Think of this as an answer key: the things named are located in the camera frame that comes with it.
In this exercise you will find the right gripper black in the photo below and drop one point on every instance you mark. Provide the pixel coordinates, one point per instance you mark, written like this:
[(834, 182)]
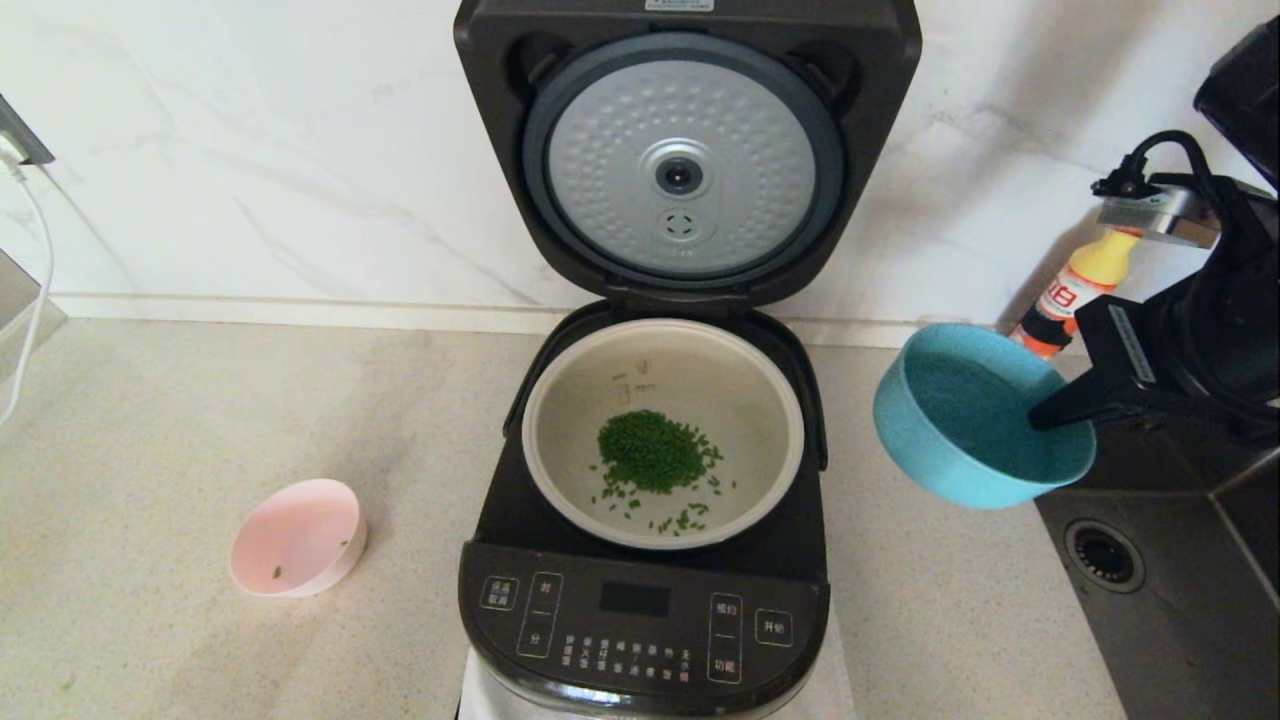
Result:
[(1125, 350)]

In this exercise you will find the light blue bowl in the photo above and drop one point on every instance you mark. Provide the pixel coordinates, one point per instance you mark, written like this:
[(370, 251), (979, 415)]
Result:
[(960, 420)]

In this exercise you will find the green pellets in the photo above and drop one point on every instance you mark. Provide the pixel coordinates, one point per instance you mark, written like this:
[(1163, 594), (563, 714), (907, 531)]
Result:
[(650, 455)]

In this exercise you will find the pink bowl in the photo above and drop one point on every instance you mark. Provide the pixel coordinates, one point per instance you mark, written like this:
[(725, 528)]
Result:
[(300, 540)]

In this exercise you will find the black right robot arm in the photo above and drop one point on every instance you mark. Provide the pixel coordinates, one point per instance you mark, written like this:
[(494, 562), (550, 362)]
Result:
[(1230, 340)]

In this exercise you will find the beige inner pot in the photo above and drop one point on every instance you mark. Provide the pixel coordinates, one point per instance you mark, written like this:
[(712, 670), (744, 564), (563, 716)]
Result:
[(740, 400)]

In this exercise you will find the black rice cooker body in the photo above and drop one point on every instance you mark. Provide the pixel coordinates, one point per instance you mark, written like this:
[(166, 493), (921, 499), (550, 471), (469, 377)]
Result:
[(640, 610)]

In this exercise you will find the orange bottle with yellow cap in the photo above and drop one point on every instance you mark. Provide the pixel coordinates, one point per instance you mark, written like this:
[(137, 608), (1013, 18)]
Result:
[(1075, 285)]

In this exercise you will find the round sink drain strainer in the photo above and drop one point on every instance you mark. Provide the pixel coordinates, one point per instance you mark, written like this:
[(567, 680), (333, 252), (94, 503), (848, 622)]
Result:
[(1103, 556)]

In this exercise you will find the stainless steel sink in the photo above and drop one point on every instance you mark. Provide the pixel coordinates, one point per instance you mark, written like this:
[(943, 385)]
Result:
[(1180, 650)]

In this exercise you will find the grey metal container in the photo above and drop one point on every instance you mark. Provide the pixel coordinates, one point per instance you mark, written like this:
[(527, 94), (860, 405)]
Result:
[(15, 300)]

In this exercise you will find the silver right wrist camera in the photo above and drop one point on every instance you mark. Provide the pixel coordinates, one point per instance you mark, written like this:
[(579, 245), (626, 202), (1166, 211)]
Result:
[(1160, 215)]

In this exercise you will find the grey wall socket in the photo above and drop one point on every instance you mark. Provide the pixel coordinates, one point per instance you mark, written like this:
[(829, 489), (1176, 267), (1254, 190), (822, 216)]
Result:
[(25, 140)]

